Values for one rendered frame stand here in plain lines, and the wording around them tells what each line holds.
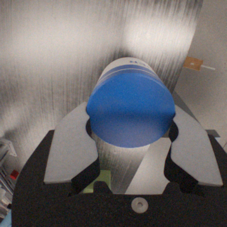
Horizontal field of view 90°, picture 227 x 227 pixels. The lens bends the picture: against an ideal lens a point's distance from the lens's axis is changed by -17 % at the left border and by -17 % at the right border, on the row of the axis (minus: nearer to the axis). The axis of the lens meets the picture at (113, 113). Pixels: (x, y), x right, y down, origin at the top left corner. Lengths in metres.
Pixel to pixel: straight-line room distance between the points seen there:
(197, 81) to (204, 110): 0.34
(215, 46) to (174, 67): 1.06
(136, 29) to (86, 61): 0.12
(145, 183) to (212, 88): 1.12
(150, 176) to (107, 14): 0.50
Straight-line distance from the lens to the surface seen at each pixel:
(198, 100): 1.43
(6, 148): 0.59
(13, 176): 0.74
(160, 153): 0.44
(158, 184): 0.60
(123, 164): 0.46
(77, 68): 0.30
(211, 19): 1.31
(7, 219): 0.44
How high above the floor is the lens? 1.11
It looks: 57 degrees down
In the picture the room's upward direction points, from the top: 173 degrees counter-clockwise
